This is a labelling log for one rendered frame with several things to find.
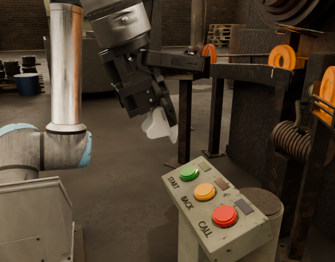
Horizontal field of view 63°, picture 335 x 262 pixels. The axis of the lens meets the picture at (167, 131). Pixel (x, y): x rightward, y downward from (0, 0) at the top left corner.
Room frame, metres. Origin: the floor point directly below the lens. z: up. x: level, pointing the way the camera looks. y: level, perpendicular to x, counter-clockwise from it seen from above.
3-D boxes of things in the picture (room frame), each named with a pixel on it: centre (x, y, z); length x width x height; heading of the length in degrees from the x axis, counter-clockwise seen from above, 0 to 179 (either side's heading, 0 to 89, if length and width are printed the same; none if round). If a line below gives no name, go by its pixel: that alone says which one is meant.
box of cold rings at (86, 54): (3.70, 1.03, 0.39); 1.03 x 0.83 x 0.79; 114
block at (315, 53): (1.12, -0.63, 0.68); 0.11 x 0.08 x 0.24; 110
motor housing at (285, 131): (0.98, -0.52, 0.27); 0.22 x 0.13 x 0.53; 20
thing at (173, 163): (1.71, -0.10, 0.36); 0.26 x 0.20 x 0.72; 55
